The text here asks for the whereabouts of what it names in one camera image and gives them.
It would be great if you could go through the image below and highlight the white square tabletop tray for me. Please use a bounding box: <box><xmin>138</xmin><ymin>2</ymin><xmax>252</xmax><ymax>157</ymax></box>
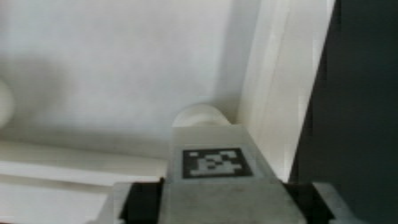
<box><xmin>0</xmin><ymin>0</ymin><xmax>335</xmax><ymax>224</ymax></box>

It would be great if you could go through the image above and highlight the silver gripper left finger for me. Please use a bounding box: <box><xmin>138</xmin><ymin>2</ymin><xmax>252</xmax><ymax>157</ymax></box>
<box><xmin>95</xmin><ymin>178</ymin><xmax>165</xmax><ymax>224</ymax></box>

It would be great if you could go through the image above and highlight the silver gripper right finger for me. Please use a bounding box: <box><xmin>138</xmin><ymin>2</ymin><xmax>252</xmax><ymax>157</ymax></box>
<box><xmin>284</xmin><ymin>182</ymin><xmax>355</xmax><ymax>224</ymax></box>

